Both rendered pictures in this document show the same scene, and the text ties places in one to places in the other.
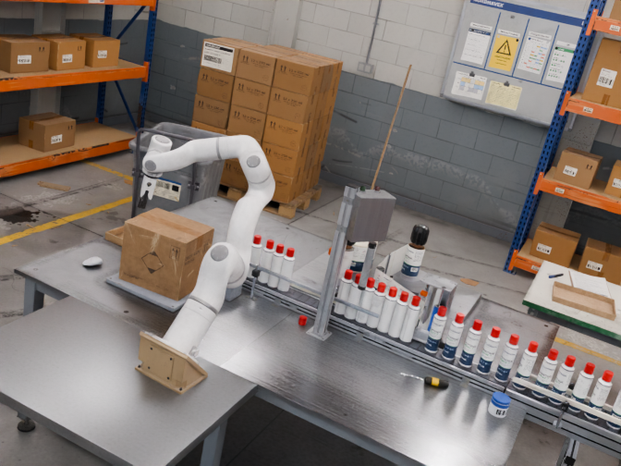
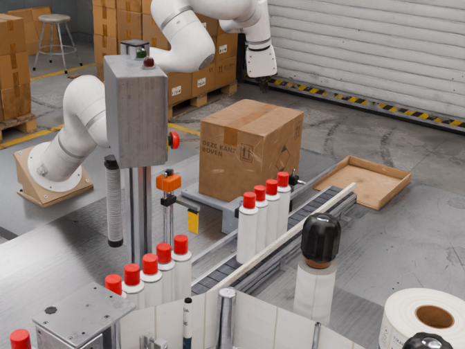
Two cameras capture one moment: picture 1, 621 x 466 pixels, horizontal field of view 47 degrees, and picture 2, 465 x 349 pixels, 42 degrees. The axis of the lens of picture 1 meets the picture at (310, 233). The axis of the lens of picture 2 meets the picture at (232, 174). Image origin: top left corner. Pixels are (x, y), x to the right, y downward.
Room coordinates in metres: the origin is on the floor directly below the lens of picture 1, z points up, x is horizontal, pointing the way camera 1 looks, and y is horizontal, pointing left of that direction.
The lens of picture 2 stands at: (3.14, -1.32, 1.78)
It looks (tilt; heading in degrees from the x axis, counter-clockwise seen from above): 25 degrees down; 102
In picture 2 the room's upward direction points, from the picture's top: 3 degrees clockwise
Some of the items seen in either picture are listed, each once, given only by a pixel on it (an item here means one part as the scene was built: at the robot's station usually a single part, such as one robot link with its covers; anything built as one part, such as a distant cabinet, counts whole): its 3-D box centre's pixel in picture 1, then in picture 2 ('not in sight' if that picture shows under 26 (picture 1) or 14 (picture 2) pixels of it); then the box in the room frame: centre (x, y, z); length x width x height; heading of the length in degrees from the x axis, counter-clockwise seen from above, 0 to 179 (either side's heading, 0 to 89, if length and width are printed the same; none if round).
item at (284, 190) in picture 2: (254, 256); (280, 206); (2.95, 0.23, 0.98); 0.05 x 0.05 x 0.20
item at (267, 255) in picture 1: (266, 261); (269, 214); (2.93, 0.17, 0.98); 0.05 x 0.05 x 0.20
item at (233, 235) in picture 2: (269, 272); (250, 224); (2.88, 0.14, 0.96); 1.07 x 0.01 x 0.01; 68
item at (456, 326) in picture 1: (454, 336); not in sight; (2.59, -0.66, 0.98); 0.05 x 0.05 x 0.20
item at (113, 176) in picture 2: (367, 265); (113, 202); (2.65, -0.25, 1.18); 0.04 x 0.04 x 0.21
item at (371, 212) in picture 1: (367, 214); (135, 109); (2.69, -0.21, 1.38); 0.17 x 0.10 x 0.19; 123
